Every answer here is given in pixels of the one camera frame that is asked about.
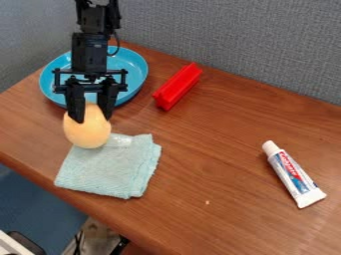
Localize black cable under table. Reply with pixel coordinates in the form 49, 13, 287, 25
72, 230, 85, 255

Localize light blue folded cloth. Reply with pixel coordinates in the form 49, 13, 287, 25
54, 133, 161, 199

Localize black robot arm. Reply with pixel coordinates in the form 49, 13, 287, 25
52, 0, 128, 124

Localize red plastic block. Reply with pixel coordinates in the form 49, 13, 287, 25
152, 63, 202, 111

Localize yellow egg-shaped ball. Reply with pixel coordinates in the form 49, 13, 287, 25
62, 103, 112, 148

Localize white toothpaste tube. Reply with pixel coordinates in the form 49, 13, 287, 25
262, 140, 326, 209

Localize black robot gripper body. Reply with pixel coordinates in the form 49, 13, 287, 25
52, 33, 128, 94

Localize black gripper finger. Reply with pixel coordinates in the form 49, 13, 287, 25
97, 83, 119, 120
65, 84, 85, 124

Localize blue plastic plate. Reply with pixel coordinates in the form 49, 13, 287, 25
38, 47, 148, 108

